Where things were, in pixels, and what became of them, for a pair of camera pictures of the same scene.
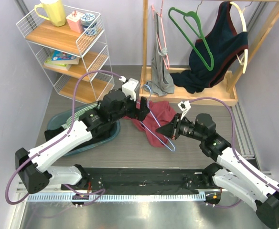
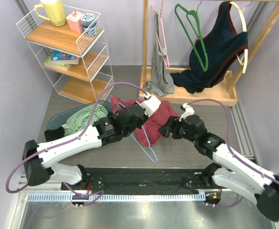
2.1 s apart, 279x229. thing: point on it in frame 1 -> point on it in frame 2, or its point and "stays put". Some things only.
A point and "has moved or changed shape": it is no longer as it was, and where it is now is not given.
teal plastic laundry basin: x=60 y=118 stays put
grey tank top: x=162 y=82 stays put
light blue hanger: x=147 y=126 -> x=155 y=161
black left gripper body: x=129 y=109 -> x=127 y=133
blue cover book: x=60 y=57 stays put
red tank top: x=160 y=111 has moved or changed shape
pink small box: x=74 y=22 stays put
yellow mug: x=55 y=11 stays put
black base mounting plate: x=140 y=180 stays put
